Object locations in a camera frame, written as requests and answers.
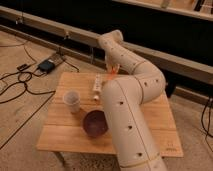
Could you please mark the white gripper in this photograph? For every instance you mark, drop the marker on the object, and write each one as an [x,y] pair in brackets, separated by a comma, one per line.
[110,63]

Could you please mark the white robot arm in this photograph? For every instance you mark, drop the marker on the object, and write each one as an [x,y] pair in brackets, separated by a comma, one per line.
[122,98]

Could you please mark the white tube bottle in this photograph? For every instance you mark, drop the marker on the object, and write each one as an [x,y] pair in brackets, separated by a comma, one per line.
[97,87]

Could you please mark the wooden table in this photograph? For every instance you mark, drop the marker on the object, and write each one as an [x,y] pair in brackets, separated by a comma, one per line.
[63,132]

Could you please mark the dark purple bowl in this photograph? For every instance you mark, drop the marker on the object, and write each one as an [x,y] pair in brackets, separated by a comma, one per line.
[94,123]

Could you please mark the black power adapter box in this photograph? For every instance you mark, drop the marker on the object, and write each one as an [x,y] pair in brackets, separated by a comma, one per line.
[46,66]

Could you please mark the small black plug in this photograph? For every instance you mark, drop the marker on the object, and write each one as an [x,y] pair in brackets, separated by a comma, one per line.
[23,67]

